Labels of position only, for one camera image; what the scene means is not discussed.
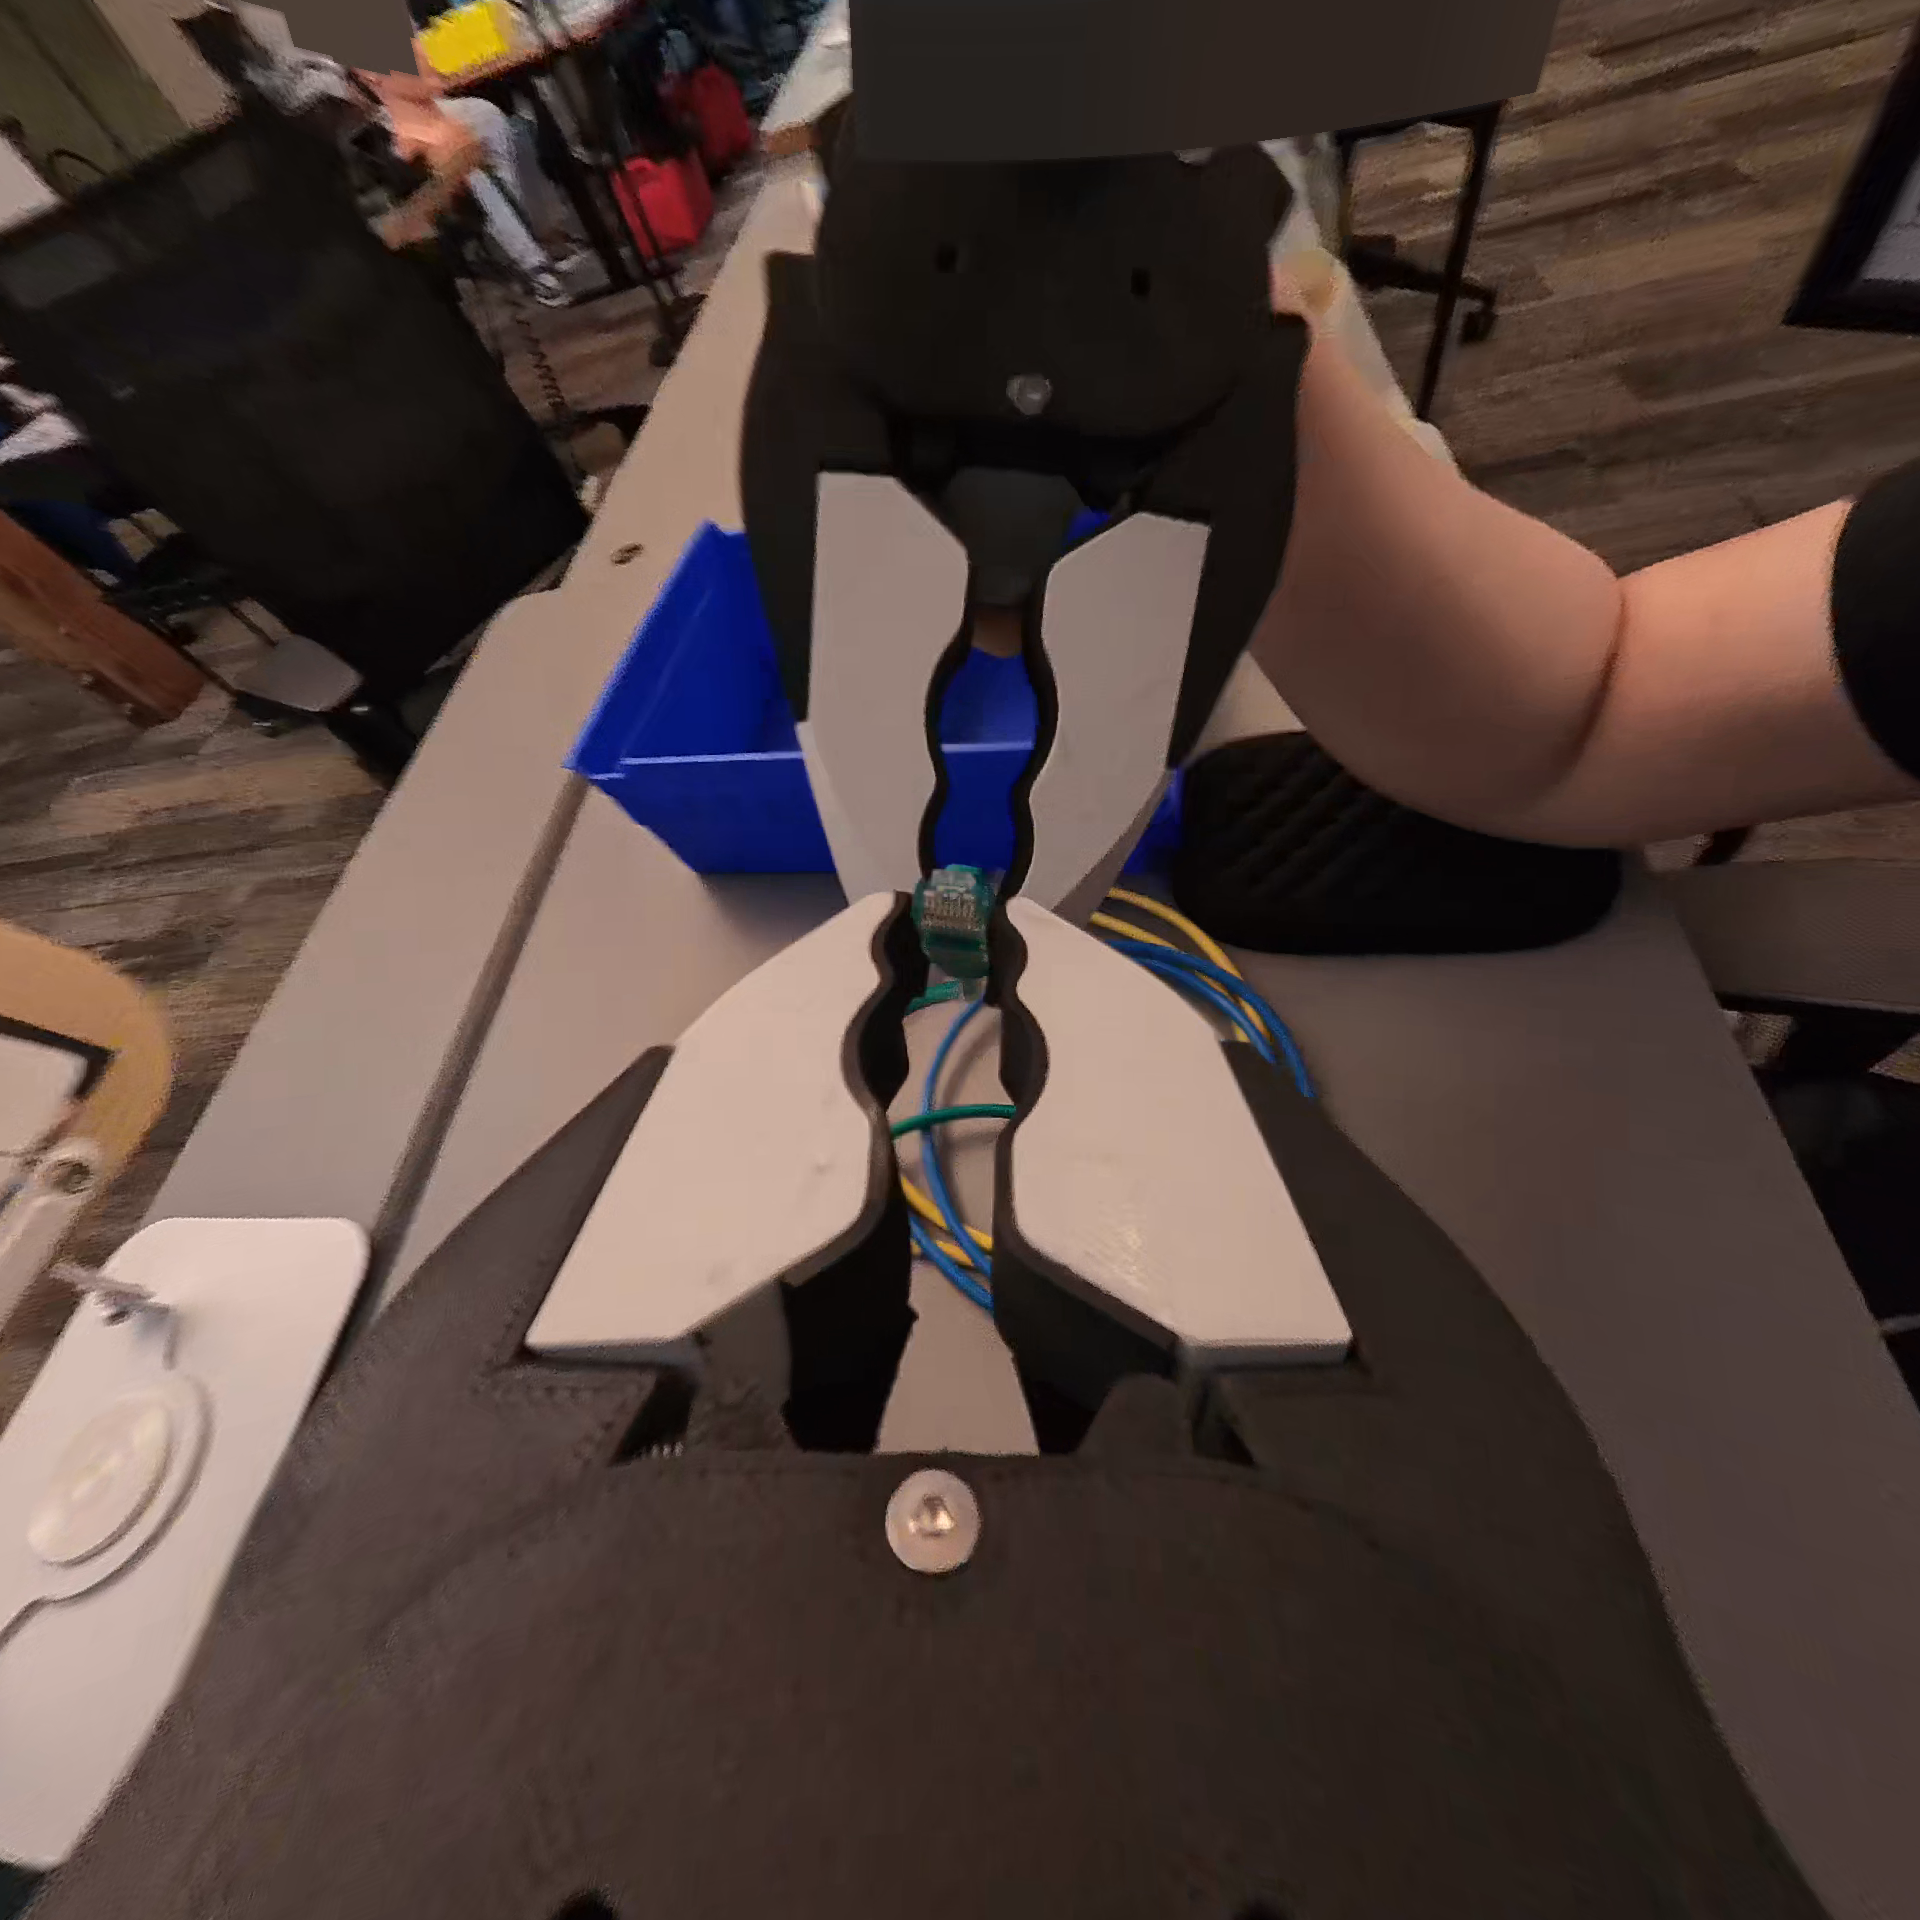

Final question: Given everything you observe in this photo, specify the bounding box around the blue ethernet cable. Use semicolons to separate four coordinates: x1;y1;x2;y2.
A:
908;914;1318;1315

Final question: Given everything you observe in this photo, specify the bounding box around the person's right forearm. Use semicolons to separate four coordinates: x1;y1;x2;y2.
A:
1247;247;1920;849

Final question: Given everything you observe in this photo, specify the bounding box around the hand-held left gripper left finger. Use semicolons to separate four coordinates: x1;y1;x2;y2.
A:
526;887;922;1454

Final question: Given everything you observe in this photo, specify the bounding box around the green ethernet cable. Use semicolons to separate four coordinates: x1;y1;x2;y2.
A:
889;864;1025;1145

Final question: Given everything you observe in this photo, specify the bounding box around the blue plastic bin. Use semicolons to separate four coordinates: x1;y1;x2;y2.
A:
563;519;1191;881

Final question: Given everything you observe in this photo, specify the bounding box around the red bag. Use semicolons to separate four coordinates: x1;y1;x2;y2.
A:
660;65;757;170
612;147;717;262

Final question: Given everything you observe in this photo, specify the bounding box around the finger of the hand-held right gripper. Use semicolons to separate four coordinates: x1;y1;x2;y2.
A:
1018;511;1211;921
796;470;980;906

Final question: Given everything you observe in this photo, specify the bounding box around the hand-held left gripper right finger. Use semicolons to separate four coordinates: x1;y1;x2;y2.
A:
989;897;1362;1454

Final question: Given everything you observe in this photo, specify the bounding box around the black framed board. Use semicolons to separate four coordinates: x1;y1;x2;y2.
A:
1782;27;1920;336

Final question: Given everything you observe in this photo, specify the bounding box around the black mesh office chair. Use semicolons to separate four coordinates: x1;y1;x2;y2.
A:
0;106;590;736

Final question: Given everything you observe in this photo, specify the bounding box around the yellow ethernet cable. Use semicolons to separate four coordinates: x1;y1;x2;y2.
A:
895;885;1254;1278

